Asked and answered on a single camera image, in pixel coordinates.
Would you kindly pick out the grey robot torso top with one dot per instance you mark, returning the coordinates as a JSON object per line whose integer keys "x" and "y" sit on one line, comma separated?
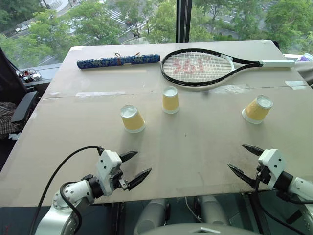
{"x": 193, "y": 230}

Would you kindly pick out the grey rounded robot leg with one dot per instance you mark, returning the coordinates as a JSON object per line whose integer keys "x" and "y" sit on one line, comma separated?
{"x": 214, "y": 210}
{"x": 151, "y": 215}

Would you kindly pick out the black office chair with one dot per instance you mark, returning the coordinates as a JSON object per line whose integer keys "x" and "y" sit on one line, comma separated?
{"x": 14, "y": 98}

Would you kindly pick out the dark window frame post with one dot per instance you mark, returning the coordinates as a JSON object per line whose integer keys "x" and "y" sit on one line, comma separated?
{"x": 184, "y": 20}

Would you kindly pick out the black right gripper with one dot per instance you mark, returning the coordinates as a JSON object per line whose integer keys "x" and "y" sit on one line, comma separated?
{"x": 262, "y": 175}

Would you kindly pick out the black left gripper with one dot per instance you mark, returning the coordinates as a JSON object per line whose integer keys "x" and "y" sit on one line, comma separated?
{"x": 118, "y": 180}

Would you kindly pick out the yellow paper cup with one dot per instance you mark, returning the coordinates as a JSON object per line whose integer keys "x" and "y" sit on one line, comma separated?
{"x": 132, "y": 120}
{"x": 256, "y": 110}
{"x": 170, "y": 100}

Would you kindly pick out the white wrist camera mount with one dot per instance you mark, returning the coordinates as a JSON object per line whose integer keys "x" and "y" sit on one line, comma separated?
{"x": 274, "y": 164}
{"x": 107, "y": 166}

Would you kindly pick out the plaid cloth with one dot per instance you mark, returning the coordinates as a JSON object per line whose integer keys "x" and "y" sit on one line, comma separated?
{"x": 7, "y": 120}

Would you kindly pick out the blue patterned rolled scroll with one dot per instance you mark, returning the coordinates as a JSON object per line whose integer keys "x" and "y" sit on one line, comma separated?
{"x": 117, "y": 61}

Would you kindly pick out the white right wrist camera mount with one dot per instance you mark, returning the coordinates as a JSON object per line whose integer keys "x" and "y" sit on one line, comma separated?
{"x": 274, "y": 164}

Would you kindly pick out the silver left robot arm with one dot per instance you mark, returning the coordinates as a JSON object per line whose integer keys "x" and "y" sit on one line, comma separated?
{"x": 73, "y": 193}

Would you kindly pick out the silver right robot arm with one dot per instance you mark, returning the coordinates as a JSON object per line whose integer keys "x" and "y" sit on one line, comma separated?
{"x": 302, "y": 193}

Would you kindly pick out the small clutter on sill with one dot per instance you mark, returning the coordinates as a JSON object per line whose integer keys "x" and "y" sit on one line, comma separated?
{"x": 29, "y": 75}

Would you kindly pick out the black white tennis racket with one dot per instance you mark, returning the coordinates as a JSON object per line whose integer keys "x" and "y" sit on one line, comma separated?
{"x": 198, "y": 68}

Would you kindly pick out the purple bag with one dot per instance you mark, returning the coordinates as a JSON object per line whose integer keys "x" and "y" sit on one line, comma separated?
{"x": 306, "y": 58}

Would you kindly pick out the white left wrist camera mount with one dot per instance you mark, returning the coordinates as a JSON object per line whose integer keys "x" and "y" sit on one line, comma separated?
{"x": 107, "y": 166}

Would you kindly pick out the clear tape strip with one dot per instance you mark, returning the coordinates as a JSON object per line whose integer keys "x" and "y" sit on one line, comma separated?
{"x": 296, "y": 85}
{"x": 233, "y": 88}

